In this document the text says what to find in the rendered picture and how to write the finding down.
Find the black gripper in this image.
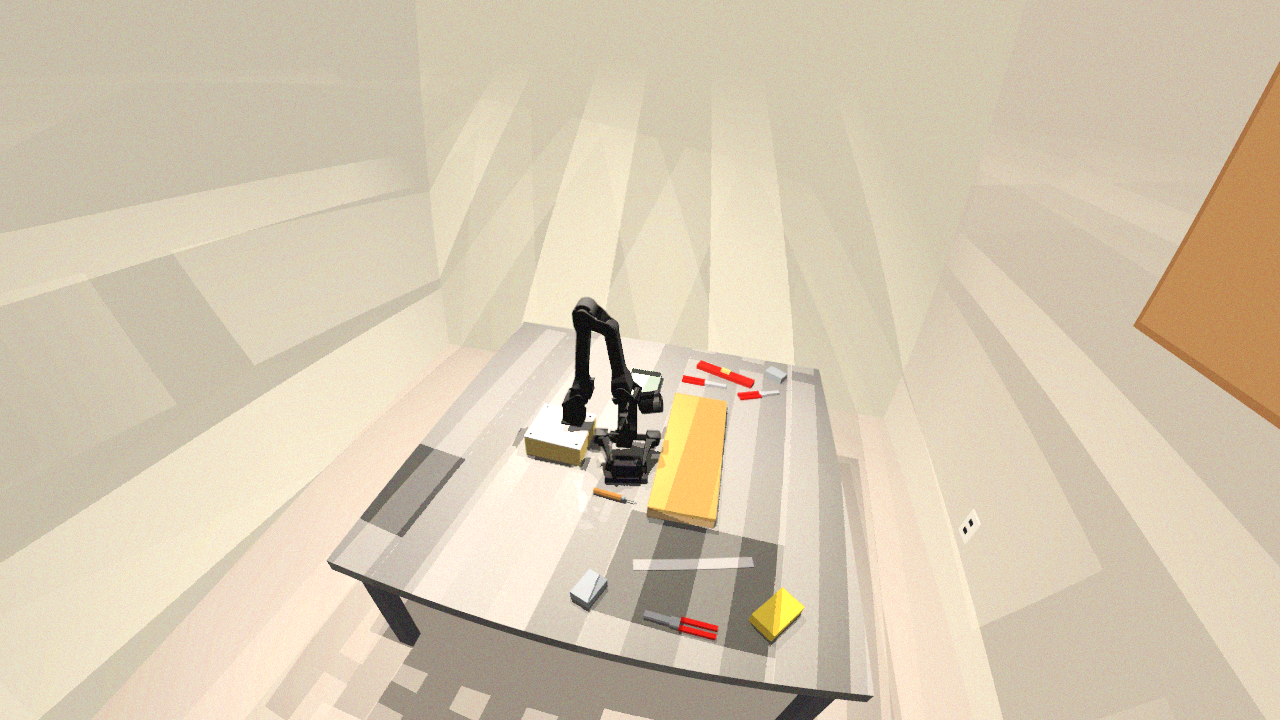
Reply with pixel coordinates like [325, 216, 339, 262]
[594, 411, 660, 466]

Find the brown-handled awl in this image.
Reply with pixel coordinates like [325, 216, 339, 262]
[593, 488, 637, 503]

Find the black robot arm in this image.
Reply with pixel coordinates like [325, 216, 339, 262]
[561, 297, 664, 427]

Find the white flat strip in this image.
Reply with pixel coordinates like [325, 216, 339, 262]
[634, 557, 754, 570]

